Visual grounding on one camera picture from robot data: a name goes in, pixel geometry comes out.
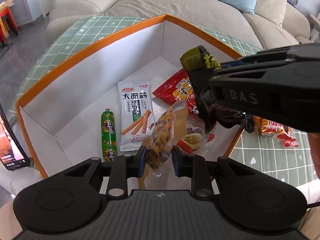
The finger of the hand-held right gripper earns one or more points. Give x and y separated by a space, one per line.
262 57
222 78

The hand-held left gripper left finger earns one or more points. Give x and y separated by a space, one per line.
142 158

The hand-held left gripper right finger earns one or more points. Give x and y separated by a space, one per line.
176 162

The small clear snack packet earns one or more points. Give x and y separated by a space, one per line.
192 140

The dark green snack packet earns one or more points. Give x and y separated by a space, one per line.
197 60

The clear peanut packet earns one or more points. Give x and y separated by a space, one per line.
162 130

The green sausage stick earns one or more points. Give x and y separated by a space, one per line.
108 135

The white spicy strip packet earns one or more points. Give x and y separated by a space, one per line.
135 115

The red snack packet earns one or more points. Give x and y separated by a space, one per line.
175 90

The orange cardboard box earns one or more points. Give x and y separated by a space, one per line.
75 80

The person's right forearm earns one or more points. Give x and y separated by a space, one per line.
314 152

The red yellow striped snack bag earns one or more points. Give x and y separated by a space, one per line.
272 130

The beige pillow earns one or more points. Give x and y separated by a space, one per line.
271 2

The green checked tablecloth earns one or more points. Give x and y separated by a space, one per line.
262 157

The white book rack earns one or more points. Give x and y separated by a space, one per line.
315 28

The beige sofa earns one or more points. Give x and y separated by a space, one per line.
175 2

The phone with lit screen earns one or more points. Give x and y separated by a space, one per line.
11 140

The red plastic stool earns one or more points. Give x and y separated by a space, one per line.
7 22

